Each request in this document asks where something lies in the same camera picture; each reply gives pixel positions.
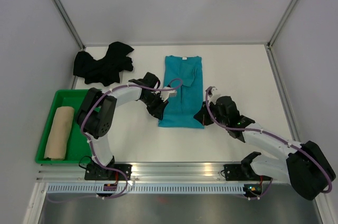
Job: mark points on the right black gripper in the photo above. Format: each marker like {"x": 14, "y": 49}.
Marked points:
{"x": 202, "y": 115}

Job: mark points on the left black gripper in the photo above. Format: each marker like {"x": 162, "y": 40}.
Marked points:
{"x": 158, "y": 111}

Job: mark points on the teal t-shirt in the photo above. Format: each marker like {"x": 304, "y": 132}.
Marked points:
{"x": 187, "y": 73}

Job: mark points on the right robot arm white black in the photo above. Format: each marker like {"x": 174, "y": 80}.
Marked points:
{"x": 301, "y": 165}

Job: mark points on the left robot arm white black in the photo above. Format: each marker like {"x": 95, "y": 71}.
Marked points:
{"x": 95, "y": 116}

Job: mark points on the black t-shirt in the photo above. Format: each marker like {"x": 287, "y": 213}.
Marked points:
{"x": 107, "y": 69}

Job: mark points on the green plastic tray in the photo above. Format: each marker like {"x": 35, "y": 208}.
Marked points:
{"x": 77, "y": 146}

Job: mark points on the rolled beige t-shirt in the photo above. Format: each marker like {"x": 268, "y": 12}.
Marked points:
{"x": 56, "y": 146}

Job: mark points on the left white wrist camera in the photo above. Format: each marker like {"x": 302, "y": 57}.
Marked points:
{"x": 167, "y": 92}

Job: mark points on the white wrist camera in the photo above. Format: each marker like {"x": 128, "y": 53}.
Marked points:
{"x": 214, "y": 94}
{"x": 167, "y": 92}

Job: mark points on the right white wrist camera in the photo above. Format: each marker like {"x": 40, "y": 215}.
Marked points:
{"x": 214, "y": 94}

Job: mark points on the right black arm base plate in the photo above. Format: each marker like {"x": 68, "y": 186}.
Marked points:
{"x": 235, "y": 172}

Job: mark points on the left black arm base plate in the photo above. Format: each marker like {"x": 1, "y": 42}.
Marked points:
{"x": 95, "y": 173}

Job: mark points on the aluminium frame rail front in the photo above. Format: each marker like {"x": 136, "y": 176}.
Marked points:
{"x": 143, "y": 172}

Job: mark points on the white slotted cable duct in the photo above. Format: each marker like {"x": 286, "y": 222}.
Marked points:
{"x": 153, "y": 188}

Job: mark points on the right aluminium corner post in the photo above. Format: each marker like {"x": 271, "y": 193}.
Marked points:
{"x": 286, "y": 15}

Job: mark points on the aluminium corner post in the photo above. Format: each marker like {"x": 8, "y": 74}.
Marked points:
{"x": 69, "y": 24}
{"x": 286, "y": 15}

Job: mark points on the left aluminium corner post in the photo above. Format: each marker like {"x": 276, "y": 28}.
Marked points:
{"x": 69, "y": 24}

